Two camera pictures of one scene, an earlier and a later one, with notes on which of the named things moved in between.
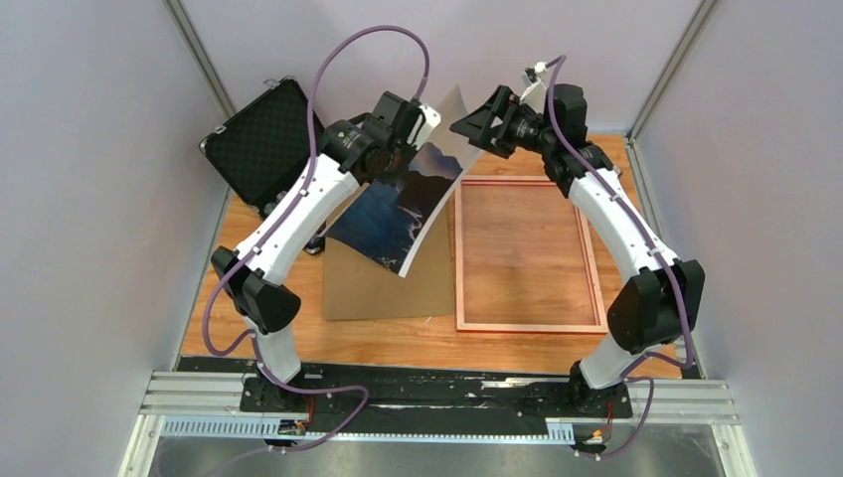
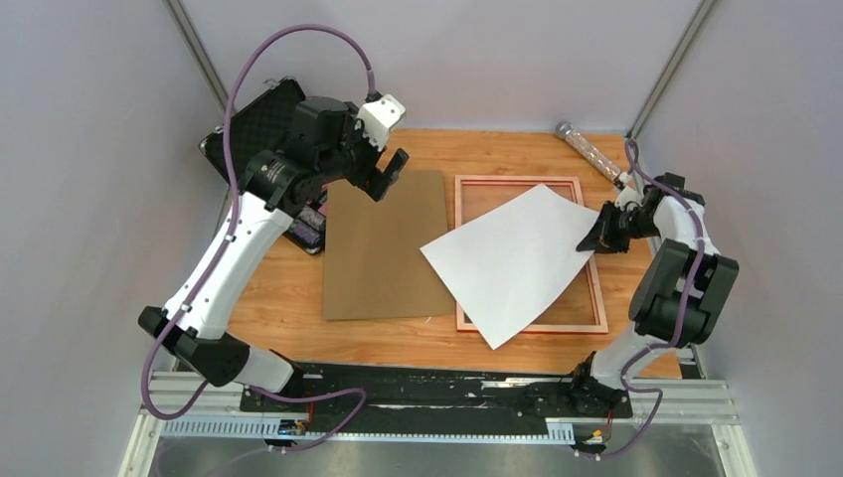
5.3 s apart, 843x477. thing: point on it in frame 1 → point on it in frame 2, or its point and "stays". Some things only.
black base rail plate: [430, 398] stays
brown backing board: [356, 285] stays
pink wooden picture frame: [462, 328] → [580, 309]
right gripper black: [476, 126] → [601, 238]
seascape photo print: [392, 218] → [512, 266]
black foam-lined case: [264, 142] stays
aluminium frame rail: [210, 404] stays
